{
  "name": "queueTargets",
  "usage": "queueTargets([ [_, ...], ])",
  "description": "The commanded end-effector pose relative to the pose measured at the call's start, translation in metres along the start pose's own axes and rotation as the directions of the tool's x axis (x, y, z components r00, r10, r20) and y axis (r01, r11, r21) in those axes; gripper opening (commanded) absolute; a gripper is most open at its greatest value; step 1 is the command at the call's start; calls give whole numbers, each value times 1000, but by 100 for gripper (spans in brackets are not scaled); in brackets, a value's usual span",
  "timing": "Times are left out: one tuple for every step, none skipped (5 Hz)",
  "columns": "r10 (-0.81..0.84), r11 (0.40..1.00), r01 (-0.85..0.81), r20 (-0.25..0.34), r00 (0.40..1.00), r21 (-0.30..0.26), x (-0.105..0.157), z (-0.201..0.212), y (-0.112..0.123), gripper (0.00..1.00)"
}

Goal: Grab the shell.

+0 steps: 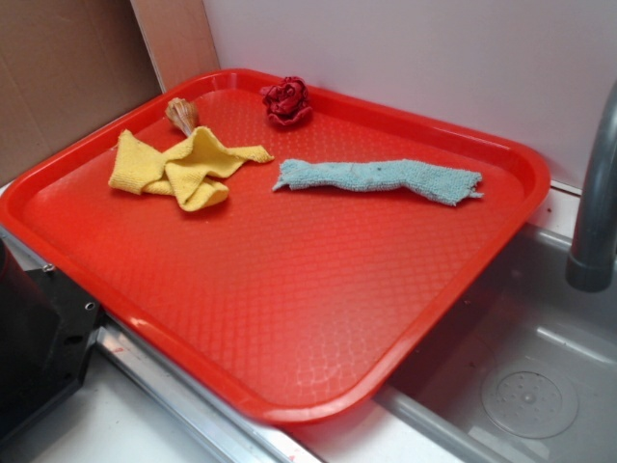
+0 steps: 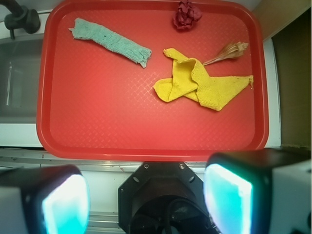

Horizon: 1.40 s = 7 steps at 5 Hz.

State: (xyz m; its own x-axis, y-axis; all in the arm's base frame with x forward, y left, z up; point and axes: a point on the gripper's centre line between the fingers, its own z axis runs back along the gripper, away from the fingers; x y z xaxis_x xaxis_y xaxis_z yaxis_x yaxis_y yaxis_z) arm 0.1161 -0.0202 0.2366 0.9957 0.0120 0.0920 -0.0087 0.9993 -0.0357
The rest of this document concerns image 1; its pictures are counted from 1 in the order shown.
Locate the yellow cloth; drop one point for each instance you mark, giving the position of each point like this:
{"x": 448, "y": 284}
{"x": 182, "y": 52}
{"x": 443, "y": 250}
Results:
{"x": 191, "y": 171}

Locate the light blue cloth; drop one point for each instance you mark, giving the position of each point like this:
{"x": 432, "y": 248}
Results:
{"x": 442, "y": 185}

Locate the grey sink faucet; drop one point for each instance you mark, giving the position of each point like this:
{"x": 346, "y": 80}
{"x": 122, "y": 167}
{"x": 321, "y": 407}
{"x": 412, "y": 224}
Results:
{"x": 592, "y": 255}

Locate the brown spiral seashell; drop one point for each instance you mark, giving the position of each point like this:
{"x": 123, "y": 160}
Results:
{"x": 183, "y": 115}

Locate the brown cardboard panel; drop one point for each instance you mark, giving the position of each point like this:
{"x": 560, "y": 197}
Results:
{"x": 70, "y": 67}

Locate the red fabric rose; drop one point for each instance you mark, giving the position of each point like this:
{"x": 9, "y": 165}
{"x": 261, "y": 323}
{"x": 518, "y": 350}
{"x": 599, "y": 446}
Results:
{"x": 287, "y": 103}

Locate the red plastic tray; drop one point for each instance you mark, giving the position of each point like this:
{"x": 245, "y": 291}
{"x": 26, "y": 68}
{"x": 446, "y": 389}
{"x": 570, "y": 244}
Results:
{"x": 291, "y": 305}

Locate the grey toy sink basin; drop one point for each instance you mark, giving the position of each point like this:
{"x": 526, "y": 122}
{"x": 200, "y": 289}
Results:
{"x": 521, "y": 369}

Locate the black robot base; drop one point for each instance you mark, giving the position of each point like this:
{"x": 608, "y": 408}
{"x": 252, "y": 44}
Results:
{"x": 48, "y": 328}

